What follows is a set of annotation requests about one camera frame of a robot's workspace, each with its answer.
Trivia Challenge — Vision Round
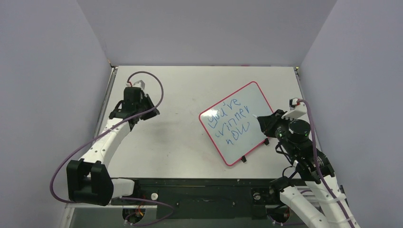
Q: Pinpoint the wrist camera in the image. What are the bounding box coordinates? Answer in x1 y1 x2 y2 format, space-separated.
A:
125 80 145 90
281 98 307 120

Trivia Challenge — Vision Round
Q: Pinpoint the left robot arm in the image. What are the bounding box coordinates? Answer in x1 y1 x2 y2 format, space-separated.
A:
66 87 159 206

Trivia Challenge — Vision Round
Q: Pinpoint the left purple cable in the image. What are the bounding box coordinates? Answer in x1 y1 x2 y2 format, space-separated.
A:
50 71 164 205

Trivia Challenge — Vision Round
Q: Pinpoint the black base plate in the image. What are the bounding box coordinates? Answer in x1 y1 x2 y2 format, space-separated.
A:
111 178 291 222

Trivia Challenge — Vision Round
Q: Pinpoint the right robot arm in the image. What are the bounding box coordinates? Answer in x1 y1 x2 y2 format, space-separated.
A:
257 110 359 228

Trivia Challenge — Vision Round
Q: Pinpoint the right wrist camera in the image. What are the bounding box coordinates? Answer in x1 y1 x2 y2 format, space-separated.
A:
281 98 307 120

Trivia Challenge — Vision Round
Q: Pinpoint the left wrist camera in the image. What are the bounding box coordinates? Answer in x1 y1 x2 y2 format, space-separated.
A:
125 80 145 90

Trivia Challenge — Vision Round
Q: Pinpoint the pink framed whiteboard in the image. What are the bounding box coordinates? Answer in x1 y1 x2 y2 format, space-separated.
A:
198 81 273 166

